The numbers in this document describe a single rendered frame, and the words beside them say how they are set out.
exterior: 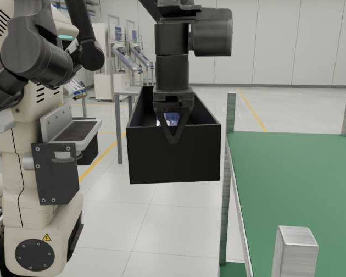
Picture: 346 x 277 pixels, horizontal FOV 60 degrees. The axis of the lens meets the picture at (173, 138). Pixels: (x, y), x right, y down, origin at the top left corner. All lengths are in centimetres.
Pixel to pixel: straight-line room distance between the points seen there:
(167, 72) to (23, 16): 26
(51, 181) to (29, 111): 17
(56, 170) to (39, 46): 32
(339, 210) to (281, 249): 41
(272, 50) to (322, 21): 156
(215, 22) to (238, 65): 935
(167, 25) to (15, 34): 26
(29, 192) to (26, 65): 41
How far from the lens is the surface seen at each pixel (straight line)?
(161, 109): 50
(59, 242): 89
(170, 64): 49
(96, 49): 99
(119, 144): 332
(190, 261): 198
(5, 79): 62
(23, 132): 82
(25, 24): 59
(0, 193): 120
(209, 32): 48
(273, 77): 1002
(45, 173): 78
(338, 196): 75
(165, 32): 50
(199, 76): 983
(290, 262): 30
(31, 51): 57
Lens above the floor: 126
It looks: 17 degrees down
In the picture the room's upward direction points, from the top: straight up
